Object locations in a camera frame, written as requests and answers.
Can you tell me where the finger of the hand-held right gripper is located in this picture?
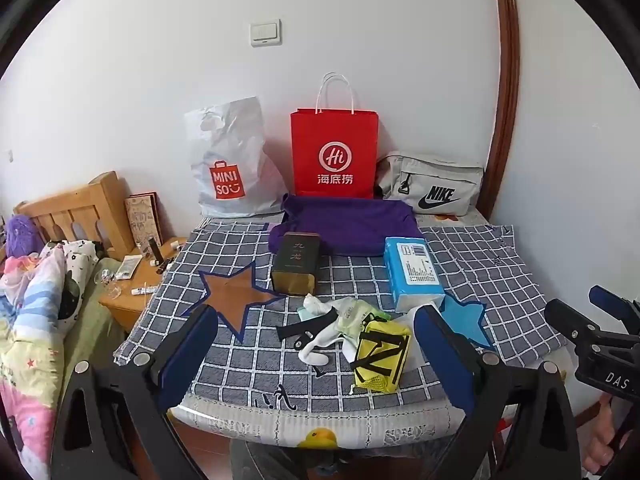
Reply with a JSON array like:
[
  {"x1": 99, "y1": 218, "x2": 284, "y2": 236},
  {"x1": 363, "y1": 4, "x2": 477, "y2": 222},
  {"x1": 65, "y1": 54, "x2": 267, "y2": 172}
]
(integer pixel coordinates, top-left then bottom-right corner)
[
  {"x1": 542, "y1": 299, "x2": 640, "y2": 357},
  {"x1": 587, "y1": 285, "x2": 640, "y2": 333}
]

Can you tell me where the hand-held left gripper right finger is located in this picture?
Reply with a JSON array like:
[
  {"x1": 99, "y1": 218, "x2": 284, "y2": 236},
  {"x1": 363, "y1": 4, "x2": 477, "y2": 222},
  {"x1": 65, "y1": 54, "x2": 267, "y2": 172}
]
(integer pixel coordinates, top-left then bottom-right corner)
[{"x1": 413, "y1": 305, "x2": 583, "y2": 480}]

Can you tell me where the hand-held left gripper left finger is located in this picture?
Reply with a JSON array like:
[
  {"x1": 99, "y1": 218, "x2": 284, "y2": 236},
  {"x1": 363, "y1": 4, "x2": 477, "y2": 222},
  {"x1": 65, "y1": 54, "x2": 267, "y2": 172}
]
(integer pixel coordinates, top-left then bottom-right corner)
[{"x1": 50, "y1": 304, "x2": 236, "y2": 480}]

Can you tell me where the white cloth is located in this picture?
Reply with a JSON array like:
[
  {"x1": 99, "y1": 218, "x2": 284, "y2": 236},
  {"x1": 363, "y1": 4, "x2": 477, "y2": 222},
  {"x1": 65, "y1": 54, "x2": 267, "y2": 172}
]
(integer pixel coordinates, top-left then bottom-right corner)
[{"x1": 395, "y1": 305, "x2": 427, "y2": 376}]

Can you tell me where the yellow black-patterned sock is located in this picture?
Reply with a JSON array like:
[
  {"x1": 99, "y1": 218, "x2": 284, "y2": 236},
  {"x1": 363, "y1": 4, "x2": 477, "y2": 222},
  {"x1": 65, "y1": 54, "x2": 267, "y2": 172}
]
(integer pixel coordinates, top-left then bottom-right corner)
[{"x1": 350, "y1": 320, "x2": 412, "y2": 393}]

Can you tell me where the green tissue pack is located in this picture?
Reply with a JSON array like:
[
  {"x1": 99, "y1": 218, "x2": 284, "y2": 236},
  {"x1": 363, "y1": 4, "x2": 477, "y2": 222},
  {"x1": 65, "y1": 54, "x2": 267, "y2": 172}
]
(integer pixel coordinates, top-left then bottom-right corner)
[{"x1": 336, "y1": 297, "x2": 391, "y2": 341}]

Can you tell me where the black sock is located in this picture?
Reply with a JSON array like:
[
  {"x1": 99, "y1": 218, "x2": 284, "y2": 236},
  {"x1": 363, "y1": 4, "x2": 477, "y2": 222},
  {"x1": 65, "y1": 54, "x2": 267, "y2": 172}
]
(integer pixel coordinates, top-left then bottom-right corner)
[{"x1": 276, "y1": 316, "x2": 337, "y2": 351}]

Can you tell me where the white sock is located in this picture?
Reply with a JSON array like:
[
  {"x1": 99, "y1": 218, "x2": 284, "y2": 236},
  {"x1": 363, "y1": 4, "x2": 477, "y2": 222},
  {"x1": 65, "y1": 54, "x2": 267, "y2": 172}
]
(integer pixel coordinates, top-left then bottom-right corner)
[{"x1": 299, "y1": 310, "x2": 361, "y2": 367}]

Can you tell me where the person's right hand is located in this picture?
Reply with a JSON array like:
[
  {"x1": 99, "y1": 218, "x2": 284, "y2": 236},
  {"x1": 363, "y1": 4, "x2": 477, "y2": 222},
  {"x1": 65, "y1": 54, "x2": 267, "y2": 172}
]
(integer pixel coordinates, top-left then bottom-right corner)
[{"x1": 582, "y1": 392, "x2": 635, "y2": 473}]

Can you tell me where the grey checkered star-patch blanket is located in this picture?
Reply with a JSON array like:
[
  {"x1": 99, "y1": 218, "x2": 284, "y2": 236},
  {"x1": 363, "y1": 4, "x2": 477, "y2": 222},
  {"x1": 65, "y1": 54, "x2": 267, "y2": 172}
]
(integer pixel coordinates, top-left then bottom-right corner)
[{"x1": 112, "y1": 217, "x2": 568, "y2": 411}]

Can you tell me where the blue tissue pack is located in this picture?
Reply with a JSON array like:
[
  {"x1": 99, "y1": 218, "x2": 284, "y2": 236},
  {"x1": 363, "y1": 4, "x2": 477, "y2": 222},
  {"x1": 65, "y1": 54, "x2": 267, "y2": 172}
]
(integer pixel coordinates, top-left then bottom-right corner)
[{"x1": 384, "y1": 236, "x2": 446, "y2": 313}]

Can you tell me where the wooden nightstand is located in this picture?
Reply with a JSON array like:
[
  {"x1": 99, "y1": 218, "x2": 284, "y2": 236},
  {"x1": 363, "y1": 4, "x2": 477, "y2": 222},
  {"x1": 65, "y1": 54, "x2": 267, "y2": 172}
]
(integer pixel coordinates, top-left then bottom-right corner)
[{"x1": 98, "y1": 236, "x2": 188, "y2": 333}]

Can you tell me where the light green bed sheet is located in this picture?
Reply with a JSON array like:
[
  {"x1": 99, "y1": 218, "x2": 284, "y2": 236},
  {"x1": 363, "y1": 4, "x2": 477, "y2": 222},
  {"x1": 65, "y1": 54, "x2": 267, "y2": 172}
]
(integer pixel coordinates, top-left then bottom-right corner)
[{"x1": 60, "y1": 257, "x2": 126, "y2": 401}]

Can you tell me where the dark small bottle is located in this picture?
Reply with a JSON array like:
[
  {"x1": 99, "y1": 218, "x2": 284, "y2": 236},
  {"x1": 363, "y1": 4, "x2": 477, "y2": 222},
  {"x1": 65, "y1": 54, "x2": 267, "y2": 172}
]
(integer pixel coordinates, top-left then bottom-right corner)
[{"x1": 147, "y1": 237, "x2": 166, "y2": 273}]

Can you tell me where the clear glass container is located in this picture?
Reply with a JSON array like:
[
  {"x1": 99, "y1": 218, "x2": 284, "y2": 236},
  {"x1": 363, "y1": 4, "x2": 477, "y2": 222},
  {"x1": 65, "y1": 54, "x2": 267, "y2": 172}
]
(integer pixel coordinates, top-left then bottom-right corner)
[{"x1": 95, "y1": 270, "x2": 123, "y2": 301}]

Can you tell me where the dark green tin box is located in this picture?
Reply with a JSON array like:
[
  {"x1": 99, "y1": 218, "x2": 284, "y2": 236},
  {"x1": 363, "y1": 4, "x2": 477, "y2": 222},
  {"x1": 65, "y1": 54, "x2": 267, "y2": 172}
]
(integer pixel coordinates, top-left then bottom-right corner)
[{"x1": 270, "y1": 232, "x2": 321, "y2": 296}]

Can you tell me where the brown illustrated book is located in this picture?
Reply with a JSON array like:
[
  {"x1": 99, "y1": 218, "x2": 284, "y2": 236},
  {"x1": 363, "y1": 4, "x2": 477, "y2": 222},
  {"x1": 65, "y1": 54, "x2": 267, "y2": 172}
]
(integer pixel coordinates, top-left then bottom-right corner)
[{"x1": 124, "y1": 191, "x2": 163, "y2": 251}]

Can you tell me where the white black-spotted pillow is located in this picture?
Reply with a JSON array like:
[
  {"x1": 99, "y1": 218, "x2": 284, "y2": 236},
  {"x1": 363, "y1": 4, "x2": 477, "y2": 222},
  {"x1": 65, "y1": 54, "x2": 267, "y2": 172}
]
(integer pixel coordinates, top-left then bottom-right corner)
[{"x1": 47, "y1": 239, "x2": 101, "y2": 321}]

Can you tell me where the purple towel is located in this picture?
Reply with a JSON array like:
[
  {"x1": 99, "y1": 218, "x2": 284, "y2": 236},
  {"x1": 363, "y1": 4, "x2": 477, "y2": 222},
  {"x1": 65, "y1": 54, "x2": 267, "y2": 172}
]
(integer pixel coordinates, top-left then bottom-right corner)
[{"x1": 268, "y1": 194, "x2": 423, "y2": 257}]

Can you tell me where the colourful floral quilt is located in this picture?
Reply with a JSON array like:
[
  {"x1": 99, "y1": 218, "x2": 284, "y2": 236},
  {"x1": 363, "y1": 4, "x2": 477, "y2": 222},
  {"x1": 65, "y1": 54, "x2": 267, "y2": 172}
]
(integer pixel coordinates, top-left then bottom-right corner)
[{"x1": 0, "y1": 245, "x2": 101, "y2": 461}]

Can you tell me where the grey waist bag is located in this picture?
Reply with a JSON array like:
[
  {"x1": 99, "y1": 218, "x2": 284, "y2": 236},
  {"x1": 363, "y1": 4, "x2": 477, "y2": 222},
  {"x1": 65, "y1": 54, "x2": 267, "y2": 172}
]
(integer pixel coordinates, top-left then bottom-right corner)
[{"x1": 376, "y1": 154, "x2": 485, "y2": 216}]

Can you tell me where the wooden bed headboard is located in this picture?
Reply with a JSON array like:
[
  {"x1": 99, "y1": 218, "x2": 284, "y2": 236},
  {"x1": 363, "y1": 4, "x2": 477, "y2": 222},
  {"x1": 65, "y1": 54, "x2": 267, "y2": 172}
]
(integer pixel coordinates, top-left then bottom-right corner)
[{"x1": 14, "y1": 171, "x2": 133, "y2": 261}]

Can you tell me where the purple plush toy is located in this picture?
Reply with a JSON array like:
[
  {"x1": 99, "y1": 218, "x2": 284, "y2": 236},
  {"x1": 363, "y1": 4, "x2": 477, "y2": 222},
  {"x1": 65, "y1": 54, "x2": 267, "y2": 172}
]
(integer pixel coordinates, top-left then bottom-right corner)
[{"x1": 4, "y1": 214, "x2": 46, "y2": 261}]

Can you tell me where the white plastic shopping bag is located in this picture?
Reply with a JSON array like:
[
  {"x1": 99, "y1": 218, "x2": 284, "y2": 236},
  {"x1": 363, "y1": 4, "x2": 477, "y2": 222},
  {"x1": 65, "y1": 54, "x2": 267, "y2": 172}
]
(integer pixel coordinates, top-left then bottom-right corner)
[{"x1": 184, "y1": 96, "x2": 290, "y2": 219}]

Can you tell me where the red paper carrier bag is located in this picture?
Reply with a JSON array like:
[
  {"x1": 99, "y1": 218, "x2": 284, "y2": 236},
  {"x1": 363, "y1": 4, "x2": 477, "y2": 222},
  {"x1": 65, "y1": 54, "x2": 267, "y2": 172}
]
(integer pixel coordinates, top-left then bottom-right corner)
[{"x1": 291, "y1": 72, "x2": 379, "y2": 200}]

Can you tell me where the brown wooden door frame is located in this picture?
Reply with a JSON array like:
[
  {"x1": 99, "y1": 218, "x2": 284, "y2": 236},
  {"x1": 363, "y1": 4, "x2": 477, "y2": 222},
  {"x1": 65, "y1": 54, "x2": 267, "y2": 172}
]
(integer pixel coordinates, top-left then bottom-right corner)
[{"x1": 487, "y1": 0, "x2": 521, "y2": 221}]

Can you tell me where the white wall light switch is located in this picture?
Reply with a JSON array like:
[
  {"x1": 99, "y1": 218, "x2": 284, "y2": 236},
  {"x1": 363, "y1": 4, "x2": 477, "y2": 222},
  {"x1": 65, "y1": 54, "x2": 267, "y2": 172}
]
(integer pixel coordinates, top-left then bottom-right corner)
[{"x1": 250, "y1": 19, "x2": 282, "y2": 47}]

